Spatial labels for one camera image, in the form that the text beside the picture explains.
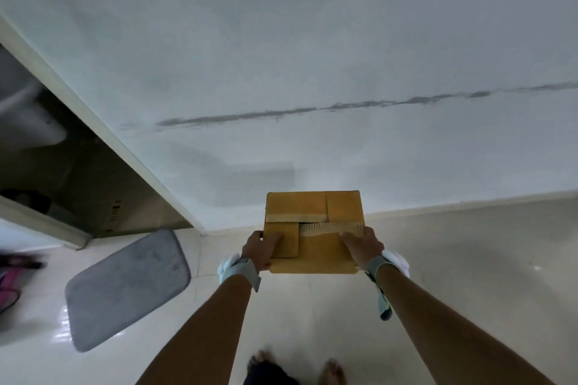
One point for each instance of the person's left hand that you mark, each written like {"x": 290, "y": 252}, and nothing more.
{"x": 253, "y": 251}

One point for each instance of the person's right hand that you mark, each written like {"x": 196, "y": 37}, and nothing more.
{"x": 366, "y": 249}

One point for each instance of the person's left thumb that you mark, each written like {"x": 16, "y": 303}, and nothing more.
{"x": 273, "y": 239}

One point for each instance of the person's right thumb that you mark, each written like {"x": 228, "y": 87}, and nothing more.
{"x": 349, "y": 241}

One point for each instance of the brown cardboard box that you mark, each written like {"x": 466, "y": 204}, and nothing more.
{"x": 316, "y": 254}

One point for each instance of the person's right forearm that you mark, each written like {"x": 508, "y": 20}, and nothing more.
{"x": 447, "y": 335}

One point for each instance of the person's left forearm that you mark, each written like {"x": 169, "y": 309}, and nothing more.
{"x": 198, "y": 339}

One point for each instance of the pale blue right wrist band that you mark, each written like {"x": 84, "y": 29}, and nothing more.
{"x": 388, "y": 265}

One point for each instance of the pale blue wrist band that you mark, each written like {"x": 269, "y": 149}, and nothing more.
{"x": 238, "y": 271}
{"x": 388, "y": 265}

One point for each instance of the pale blue left wrist band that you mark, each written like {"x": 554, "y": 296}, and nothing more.
{"x": 238, "y": 271}

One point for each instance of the person's left foot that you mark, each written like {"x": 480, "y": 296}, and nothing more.
{"x": 261, "y": 358}

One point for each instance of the person's foot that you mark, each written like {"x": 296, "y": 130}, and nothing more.
{"x": 261, "y": 358}
{"x": 333, "y": 371}

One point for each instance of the person's right foot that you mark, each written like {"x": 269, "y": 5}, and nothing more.
{"x": 333, "y": 371}

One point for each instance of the person's dark shorts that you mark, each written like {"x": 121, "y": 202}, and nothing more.
{"x": 270, "y": 375}

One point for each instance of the flat cardboard sheet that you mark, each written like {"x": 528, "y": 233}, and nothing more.
{"x": 135, "y": 213}

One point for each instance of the grey bath mat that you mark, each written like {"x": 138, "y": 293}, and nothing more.
{"x": 128, "y": 287}

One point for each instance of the pink cloth item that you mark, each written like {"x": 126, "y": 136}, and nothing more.
{"x": 13, "y": 283}

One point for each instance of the white toilet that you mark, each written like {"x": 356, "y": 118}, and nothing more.
{"x": 27, "y": 118}

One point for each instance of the white door frame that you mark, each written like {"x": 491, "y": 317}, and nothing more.
{"x": 113, "y": 127}

